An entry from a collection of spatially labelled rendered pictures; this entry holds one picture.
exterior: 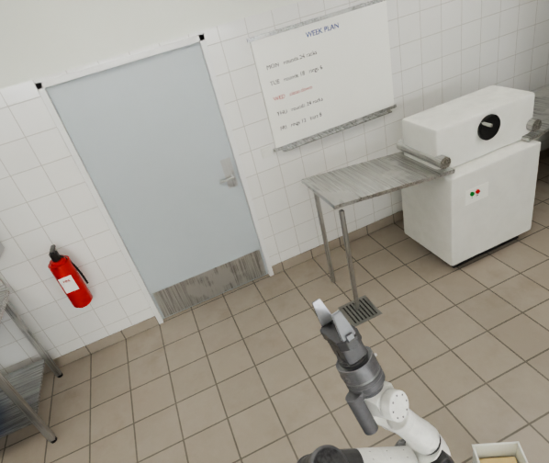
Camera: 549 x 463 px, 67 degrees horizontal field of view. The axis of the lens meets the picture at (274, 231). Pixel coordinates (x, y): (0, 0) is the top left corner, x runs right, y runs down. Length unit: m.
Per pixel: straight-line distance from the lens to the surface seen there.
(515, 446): 2.60
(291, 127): 3.38
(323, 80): 3.42
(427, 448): 1.17
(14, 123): 3.15
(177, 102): 3.14
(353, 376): 0.95
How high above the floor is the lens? 2.34
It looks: 31 degrees down
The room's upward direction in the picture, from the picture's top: 15 degrees counter-clockwise
